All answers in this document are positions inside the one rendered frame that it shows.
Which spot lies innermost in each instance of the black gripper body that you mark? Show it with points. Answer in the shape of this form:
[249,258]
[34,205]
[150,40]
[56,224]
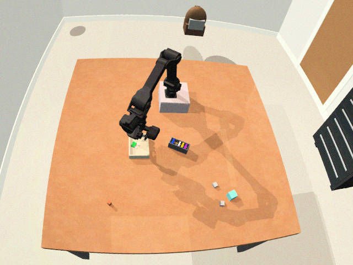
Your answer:
[151,131]

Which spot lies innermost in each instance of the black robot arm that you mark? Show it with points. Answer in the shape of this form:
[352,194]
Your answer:
[141,100]

